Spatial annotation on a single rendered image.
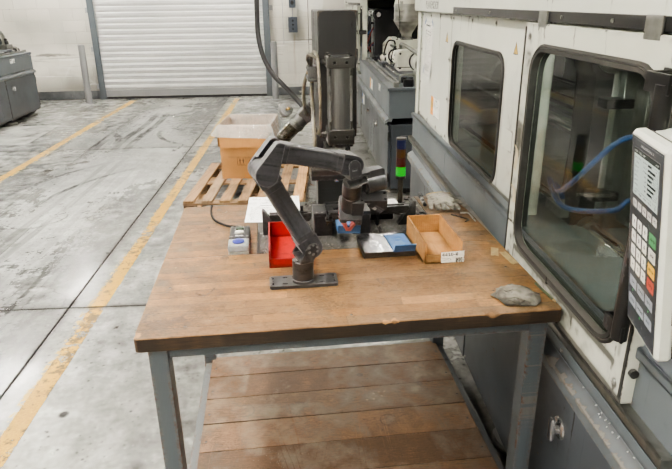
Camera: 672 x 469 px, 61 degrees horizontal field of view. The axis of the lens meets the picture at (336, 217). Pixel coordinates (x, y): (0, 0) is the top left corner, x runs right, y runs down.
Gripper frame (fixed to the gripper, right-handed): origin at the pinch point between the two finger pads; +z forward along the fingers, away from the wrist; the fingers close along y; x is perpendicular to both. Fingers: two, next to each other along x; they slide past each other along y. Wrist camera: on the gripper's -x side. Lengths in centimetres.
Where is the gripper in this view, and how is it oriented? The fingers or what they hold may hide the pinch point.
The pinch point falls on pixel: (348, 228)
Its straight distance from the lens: 178.6
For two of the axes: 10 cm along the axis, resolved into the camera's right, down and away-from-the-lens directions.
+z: -0.5, 6.9, 7.2
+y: -0.3, -7.2, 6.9
